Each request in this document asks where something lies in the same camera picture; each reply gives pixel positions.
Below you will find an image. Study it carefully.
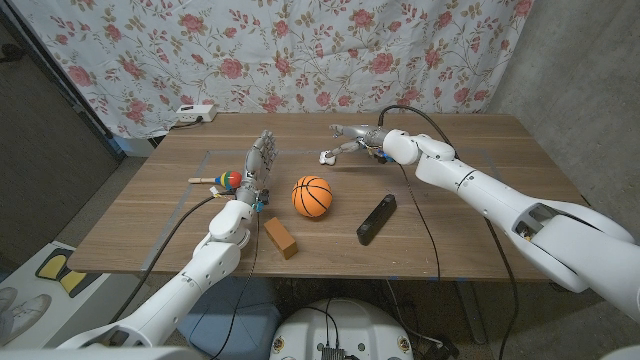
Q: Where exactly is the orange-brown wooden block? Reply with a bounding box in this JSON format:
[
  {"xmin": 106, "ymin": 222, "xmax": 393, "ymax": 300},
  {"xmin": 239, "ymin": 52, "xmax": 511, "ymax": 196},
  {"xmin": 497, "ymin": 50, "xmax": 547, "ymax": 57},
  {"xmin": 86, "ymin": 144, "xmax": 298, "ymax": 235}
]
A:
[{"xmin": 263, "ymin": 216, "xmax": 299, "ymax": 261}]

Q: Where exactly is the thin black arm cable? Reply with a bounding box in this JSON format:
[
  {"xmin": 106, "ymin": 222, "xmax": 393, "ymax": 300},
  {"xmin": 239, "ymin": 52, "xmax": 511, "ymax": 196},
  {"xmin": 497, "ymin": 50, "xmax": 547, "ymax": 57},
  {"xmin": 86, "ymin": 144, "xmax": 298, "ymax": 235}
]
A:
[
  {"xmin": 209, "ymin": 209, "xmax": 261, "ymax": 360},
  {"xmin": 398, "ymin": 163, "xmax": 442, "ymax": 282}
]

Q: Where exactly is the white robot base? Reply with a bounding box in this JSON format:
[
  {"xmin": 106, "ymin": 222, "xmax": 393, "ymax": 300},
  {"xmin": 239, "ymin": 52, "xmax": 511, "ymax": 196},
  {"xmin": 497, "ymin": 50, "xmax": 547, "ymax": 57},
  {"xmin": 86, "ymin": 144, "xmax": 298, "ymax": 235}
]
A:
[{"xmin": 269, "ymin": 298, "xmax": 415, "ymax": 360}]

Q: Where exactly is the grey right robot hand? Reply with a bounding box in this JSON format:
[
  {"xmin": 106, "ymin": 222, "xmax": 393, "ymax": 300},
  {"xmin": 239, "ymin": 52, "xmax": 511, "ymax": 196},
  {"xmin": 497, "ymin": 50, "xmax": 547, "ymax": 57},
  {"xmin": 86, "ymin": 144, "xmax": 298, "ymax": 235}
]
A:
[{"xmin": 324, "ymin": 123, "xmax": 391, "ymax": 162}]

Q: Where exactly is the colourful wooden maraca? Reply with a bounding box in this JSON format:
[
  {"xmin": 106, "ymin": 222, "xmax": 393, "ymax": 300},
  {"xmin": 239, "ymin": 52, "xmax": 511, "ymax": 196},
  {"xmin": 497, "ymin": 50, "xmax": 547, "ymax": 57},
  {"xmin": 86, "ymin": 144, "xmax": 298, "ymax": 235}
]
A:
[{"xmin": 187, "ymin": 170, "xmax": 244, "ymax": 191}]

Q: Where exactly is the orange basketball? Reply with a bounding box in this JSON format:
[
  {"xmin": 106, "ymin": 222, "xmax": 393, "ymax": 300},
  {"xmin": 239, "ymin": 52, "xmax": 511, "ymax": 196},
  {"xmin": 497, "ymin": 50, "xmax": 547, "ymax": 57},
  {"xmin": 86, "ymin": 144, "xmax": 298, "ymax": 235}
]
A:
[{"xmin": 291, "ymin": 175, "xmax": 334, "ymax": 219}]

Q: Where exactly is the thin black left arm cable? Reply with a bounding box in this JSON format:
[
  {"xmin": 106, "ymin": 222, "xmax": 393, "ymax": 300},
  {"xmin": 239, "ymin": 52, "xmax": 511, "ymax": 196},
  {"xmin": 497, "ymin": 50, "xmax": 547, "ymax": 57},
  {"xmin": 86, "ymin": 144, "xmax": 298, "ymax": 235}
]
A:
[{"xmin": 209, "ymin": 209, "xmax": 261, "ymax": 360}]

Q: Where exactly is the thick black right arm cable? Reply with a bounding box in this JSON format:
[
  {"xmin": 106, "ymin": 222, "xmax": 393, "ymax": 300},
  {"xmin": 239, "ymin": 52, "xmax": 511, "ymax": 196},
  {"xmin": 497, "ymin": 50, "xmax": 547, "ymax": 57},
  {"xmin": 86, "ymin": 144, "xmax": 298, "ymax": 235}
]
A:
[{"xmin": 377, "ymin": 104, "xmax": 520, "ymax": 360}]

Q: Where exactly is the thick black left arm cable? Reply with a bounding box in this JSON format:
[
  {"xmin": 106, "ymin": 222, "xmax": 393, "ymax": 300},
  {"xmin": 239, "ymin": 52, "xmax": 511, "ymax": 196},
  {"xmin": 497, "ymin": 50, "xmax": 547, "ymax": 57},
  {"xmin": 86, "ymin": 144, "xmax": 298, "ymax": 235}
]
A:
[{"xmin": 108, "ymin": 193, "xmax": 236, "ymax": 325}]

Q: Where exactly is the floral cloth backdrop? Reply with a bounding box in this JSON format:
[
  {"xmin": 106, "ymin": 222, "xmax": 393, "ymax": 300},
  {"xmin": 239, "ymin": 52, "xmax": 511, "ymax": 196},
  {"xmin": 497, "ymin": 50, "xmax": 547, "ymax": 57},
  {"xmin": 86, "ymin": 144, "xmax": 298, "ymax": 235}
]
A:
[{"xmin": 9, "ymin": 0, "xmax": 534, "ymax": 140}]

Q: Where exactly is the black power adapter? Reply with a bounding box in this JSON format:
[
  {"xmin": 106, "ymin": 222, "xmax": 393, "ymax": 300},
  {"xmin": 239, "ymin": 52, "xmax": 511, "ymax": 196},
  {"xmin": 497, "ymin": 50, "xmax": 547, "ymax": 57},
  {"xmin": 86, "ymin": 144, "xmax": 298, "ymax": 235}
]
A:
[{"xmin": 424, "ymin": 339, "xmax": 461, "ymax": 360}]

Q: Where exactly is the dark perforated panel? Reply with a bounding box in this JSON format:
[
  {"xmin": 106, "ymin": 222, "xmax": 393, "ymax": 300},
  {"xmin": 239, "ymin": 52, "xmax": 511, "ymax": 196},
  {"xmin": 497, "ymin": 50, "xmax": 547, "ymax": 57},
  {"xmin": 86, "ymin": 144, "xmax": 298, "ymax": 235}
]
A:
[{"xmin": 0, "ymin": 7, "xmax": 126, "ymax": 266}]

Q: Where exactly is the black TV remote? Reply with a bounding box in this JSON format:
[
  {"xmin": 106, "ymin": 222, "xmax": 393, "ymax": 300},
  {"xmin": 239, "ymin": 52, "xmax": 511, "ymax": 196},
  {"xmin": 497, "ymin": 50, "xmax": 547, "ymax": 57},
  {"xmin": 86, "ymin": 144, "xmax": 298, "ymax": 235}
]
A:
[{"xmin": 355, "ymin": 193, "xmax": 398, "ymax": 247}]

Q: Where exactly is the white shoe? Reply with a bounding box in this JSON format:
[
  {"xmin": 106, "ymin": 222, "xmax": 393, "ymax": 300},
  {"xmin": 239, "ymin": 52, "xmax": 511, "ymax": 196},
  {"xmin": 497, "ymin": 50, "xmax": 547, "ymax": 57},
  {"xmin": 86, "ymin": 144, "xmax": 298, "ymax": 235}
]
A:
[
  {"xmin": 0, "ymin": 293, "xmax": 53, "ymax": 342},
  {"xmin": 0, "ymin": 286, "xmax": 19, "ymax": 314}
]

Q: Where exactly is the white power strip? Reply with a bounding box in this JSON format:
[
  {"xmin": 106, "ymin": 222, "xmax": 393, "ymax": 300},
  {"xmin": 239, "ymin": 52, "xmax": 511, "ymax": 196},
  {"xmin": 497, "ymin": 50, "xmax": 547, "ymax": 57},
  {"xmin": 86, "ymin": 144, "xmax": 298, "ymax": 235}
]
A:
[{"xmin": 175, "ymin": 103, "xmax": 219, "ymax": 124}]

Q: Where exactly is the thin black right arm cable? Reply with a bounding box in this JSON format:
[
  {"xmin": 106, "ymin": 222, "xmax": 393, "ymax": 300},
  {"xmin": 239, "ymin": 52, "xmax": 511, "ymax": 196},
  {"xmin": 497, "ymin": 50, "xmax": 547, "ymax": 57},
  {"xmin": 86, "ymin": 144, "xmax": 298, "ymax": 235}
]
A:
[{"xmin": 398, "ymin": 163, "xmax": 442, "ymax": 282}]

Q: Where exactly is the grey table leg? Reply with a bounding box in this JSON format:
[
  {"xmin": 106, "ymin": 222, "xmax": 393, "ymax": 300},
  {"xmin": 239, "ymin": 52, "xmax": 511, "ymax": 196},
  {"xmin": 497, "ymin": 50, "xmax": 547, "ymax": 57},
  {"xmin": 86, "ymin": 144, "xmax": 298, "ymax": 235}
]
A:
[{"xmin": 457, "ymin": 279, "xmax": 489, "ymax": 346}]

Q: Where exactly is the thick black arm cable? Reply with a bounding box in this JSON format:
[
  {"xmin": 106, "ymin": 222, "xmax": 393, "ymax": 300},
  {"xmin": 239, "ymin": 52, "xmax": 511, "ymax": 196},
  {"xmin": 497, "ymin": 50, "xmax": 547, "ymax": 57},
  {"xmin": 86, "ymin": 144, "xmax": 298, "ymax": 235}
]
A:
[
  {"xmin": 108, "ymin": 193, "xmax": 236, "ymax": 325},
  {"xmin": 377, "ymin": 104, "xmax": 520, "ymax": 360}
]

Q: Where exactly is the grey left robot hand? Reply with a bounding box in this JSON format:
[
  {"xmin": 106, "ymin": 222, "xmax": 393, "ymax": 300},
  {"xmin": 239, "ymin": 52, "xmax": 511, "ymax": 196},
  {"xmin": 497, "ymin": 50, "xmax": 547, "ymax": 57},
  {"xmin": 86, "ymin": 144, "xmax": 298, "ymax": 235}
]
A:
[{"xmin": 234, "ymin": 129, "xmax": 279, "ymax": 205}]

